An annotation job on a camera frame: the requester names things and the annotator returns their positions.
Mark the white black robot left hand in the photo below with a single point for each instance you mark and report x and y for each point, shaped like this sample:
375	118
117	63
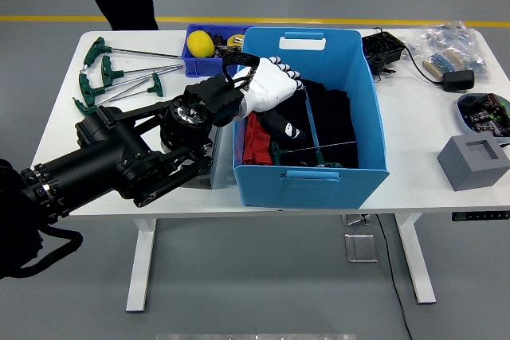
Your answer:
267	85

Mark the grey metal tool holder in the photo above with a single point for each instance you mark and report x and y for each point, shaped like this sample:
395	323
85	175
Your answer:
215	165

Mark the large blue folding box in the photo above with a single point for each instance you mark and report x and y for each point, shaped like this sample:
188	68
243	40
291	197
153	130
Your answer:
318	192

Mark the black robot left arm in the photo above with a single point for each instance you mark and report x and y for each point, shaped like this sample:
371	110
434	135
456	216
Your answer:
99	157

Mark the brown electronic parts pile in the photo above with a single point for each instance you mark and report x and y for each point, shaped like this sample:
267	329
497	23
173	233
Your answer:
229	50

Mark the yellow tape measure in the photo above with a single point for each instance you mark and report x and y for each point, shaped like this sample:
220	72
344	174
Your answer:
236	40

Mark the red cloth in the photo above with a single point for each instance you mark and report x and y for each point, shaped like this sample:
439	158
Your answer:
255	145

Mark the black round capacitor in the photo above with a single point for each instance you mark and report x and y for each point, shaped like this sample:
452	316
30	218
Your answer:
219	40

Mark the small blue plastic bin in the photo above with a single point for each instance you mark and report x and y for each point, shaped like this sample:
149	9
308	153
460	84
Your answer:
199	67

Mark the black cloth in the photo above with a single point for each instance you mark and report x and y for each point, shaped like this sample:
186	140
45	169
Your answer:
334	117

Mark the yellow lemon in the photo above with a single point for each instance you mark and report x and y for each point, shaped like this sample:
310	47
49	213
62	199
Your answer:
201	43

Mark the black battery charger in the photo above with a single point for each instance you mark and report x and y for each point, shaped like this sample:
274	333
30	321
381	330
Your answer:
382	47

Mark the beige resistor tape strip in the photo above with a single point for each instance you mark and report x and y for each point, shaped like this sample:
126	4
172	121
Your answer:
442	63

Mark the square metal floor plate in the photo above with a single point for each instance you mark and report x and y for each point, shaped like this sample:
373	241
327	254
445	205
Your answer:
360	248

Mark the clear plastic parts bags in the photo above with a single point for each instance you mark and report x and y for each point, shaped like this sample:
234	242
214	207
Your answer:
450	37

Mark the black power adapter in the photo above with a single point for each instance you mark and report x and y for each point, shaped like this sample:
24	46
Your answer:
458	81

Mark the light blue bowl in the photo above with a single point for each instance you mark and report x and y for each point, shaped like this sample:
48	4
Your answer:
461	115

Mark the grey block with square recess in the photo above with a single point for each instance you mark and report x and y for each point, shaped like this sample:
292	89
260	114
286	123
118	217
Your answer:
466	173

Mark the dark electronic components pile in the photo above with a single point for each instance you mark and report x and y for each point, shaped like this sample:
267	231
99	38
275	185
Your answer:
486	117

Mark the white table leg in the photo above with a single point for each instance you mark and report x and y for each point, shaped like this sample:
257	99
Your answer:
139	268
416	268

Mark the black desk control panel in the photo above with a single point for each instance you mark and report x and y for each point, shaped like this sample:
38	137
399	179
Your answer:
478	216

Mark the small metal floor bracket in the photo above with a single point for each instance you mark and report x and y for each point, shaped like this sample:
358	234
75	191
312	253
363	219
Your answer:
354	220

